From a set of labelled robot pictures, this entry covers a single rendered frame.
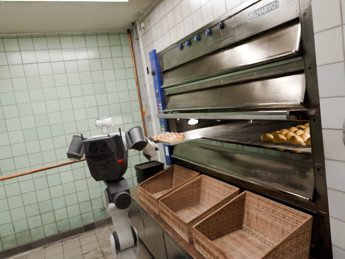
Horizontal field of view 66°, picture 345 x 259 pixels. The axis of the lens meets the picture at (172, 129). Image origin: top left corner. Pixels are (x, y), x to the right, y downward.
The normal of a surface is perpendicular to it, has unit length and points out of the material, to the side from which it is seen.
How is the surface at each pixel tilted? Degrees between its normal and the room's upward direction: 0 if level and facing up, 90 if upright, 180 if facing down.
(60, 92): 90
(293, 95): 70
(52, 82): 90
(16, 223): 90
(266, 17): 90
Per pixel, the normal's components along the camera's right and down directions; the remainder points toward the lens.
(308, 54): -0.90, 0.18
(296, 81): -0.90, -0.17
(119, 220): 0.39, -0.11
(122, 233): 0.32, -0.35
